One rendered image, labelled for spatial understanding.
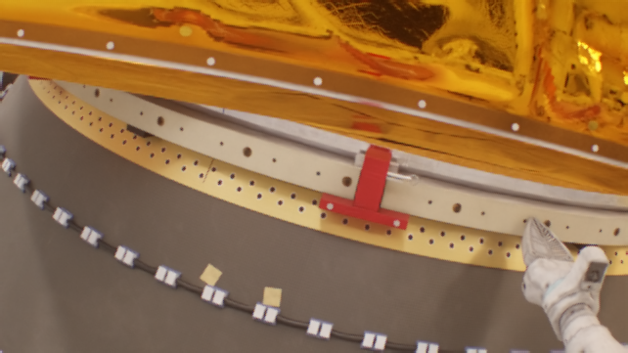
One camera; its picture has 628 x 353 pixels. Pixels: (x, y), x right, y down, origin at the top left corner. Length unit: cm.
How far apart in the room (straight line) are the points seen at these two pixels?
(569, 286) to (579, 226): 27
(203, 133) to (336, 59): 22
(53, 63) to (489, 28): 65
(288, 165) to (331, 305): 21
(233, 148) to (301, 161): 10
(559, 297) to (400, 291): 30
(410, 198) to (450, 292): 16
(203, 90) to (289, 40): 14
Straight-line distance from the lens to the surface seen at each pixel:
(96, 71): 146
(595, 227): 154
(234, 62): 144
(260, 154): 145
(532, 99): 150
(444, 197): 143
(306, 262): 146
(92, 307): 157
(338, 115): 146
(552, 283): 130
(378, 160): 139
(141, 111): 155
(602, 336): 120
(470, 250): 149
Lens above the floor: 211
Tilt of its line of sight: 18 degrees down
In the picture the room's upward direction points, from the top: 13 degrees clockwise
